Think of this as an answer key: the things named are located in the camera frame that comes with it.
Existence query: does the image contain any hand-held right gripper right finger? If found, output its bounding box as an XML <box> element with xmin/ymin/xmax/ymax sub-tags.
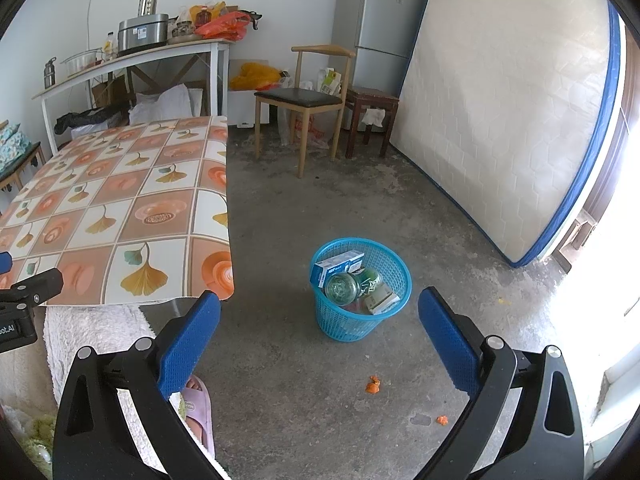
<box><xmin>415</xmin><ymin>286</ymin><xmax>587</xmax><ymax>480</ymax></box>

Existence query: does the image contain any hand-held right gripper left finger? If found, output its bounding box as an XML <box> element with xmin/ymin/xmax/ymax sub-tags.
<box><xmin>52</xmin><ymin>290</ymin><xmax>227</xmax><ymax>480</ymax></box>

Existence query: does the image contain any green white packet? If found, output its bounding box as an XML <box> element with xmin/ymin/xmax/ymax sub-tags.
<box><xmin>362</xmin><ymin>282</ymin><xmax>401</xmax><ymax>316</ymax></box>

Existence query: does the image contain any blue plastic basket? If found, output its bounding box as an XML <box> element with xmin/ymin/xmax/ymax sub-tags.
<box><xmin>310</xmin><ymin>239</ymin><xmax>412</xmax><ymax>343</ymax></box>

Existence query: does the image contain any green plastic bottle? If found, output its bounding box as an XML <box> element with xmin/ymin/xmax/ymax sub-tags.
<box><xmin>324</xmin><ymin>266</ymin><xmax>383</xmax><ymax>306</ymax></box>

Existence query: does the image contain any blue white carton box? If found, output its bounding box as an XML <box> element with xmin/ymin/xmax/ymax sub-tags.
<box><xmin>309</xmin><ymin>252</ymin><xmax>366</xmax><ymax>288</ymax></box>

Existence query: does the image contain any pink slipper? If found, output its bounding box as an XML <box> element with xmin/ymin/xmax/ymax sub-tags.
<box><xmin>180</xmin><ymin>374</ymin><xmax>217</xmax><ymax>461</ymax></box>

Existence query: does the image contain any white fluffy robe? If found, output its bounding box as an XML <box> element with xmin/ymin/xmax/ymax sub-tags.
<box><xmin>44</xmin><ymin>302</ymin><xmax>187</xmax><ymax>466</ymax></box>

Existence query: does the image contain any wooden chair dark seat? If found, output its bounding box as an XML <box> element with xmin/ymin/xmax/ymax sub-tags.
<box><xmin>0</xmin><ymin>120</ymin><xmax>48</xmax><ymax>192</ymax></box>

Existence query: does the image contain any floral cushion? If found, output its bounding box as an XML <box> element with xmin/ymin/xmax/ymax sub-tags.
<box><xmin>0</xmin><ymin>122</ymin><xmax>28</xmax><ymax>168</ymax></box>

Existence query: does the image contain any patterned tablecloth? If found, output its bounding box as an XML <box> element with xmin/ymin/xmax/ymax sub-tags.
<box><xmin>0</xmin><ymin>115</ymin><xmax>236</xmax><ymax>307</ymax></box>

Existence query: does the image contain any black bag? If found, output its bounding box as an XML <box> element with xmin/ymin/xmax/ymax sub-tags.
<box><xmin>54</xmin><ymin>107</ymin><xmax>126</xmax><ymax>135</ymax></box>

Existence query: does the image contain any brown cardboard box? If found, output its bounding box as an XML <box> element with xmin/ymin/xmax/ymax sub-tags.
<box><xmin>91</xmin><ymin>76</ymin><xmax>128</xmax><ymax>108</ymax></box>

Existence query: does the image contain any glass bowl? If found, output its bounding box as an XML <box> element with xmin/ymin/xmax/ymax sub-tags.
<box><xmin>62</xmin><ymin>47</ymin><xmax>103</xmax><ymax>73</ymax></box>

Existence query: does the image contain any white mattress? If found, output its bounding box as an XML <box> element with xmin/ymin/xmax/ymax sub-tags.
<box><xmin>390</xmin><ymin>0</ymin><xmax>628</xmax><ymax>268</ymax></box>

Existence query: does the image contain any white plastic bag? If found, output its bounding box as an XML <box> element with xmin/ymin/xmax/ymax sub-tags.
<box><xmin>277</xmin><ymin>110</ymin><xmax>333</xmax><ymax>148</ymax></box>

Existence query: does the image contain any dark wooden stool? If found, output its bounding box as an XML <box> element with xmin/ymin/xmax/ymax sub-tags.
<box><xmin>345</xmin><ymin>86</ymin><xmax>401</xmax><ymax>161</ymax></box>

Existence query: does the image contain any white side table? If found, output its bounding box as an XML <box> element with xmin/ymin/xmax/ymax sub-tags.
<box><xmin>32</xmin><ymin>37</ymin><xmax>231</xmax><ymax>156</ymax></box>

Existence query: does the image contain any silver rice cooker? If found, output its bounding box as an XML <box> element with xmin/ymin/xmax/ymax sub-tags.
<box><xmin>117</xmin><ymin>14</ymin><xmax>171</xmax><ymax>53</ymax></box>

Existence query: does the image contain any yellow bag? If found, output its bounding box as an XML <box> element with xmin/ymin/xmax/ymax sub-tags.
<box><xmin>230</xmin><ymin>62</ymin><xmax>283</xmax><ymax>92</ymax></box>

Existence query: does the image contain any green white carton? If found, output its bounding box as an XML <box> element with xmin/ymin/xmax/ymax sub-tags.
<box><xmin>315</xmin><ymin>67</ymin><xmax>343</xmax><ymax>97</ymax></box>

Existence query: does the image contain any red plastic bag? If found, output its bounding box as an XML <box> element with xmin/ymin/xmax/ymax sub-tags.
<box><xmin>195</xmin><ymin>10</ymin><xmax>251</xmax><ymax>41</ymax></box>

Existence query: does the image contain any grey refrigerator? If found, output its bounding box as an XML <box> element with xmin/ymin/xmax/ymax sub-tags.
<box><xmin>330</xmin><ymin>0</ymin><xmax>431</xmax><ymax>88</ymax></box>

